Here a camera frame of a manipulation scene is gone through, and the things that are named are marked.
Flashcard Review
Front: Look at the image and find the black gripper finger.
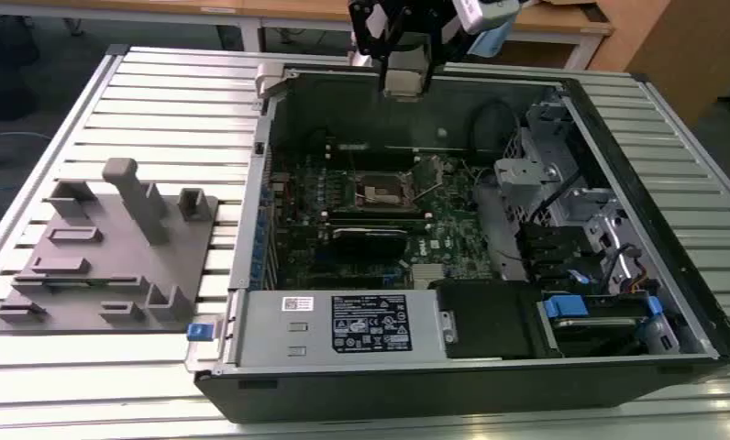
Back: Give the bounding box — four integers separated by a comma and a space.
346, 0, 410, 93
423, 0, 465, 93

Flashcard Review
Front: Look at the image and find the silver CPU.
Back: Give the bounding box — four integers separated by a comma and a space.
383, 68, 425, 100

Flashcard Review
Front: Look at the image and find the metal socket cover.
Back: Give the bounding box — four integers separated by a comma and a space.
407, 155, 446, 199

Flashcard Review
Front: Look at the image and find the CPU socket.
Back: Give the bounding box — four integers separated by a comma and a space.
351, 170, 421, 213

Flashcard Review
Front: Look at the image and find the grey case latch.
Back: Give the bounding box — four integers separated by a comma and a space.
252, 62, 288, 100

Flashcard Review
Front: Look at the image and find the silver drive cage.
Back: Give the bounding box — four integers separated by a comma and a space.
491, 100, 653, 294

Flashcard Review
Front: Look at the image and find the wooden cabinet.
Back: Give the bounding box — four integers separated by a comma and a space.
584, 0, 730, 127

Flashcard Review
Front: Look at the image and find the black graphics card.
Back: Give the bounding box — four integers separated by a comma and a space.
330, 226, 410, 271

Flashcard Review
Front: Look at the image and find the green motherboard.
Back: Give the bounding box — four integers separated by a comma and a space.
266, 150, 506, 292

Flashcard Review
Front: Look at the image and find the silver chipset heat sink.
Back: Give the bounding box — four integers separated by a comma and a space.
410, 263, 449, 281

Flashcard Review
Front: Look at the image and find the black disk bay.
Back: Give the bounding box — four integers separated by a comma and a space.
516, 223, 605, 294

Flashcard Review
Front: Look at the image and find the blue disk carrier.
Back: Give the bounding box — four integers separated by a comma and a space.
538, 292, 665, 343

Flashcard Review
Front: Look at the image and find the black office chair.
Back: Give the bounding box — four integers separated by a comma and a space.
0, 13, 43, 123

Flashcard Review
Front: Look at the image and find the silver power supply unit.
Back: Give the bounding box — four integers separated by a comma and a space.
220, 289, 450, 368

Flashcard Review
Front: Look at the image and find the grey parts rack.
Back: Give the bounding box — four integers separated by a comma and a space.
0, 157, 220, 332

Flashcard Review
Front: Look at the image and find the black PC case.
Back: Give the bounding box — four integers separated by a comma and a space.
183, 61, 730, 425

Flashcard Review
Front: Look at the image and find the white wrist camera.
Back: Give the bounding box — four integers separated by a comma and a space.
455, 0, 518, 34

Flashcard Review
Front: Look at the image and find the black looped cable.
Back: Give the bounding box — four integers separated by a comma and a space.
469, 98, 520, 156

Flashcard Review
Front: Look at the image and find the coloured wire bundle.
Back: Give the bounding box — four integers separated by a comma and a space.
620, 269, 654, 295

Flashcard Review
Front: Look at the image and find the blue floor cable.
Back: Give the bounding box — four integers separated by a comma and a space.
0, 130, 53, 190

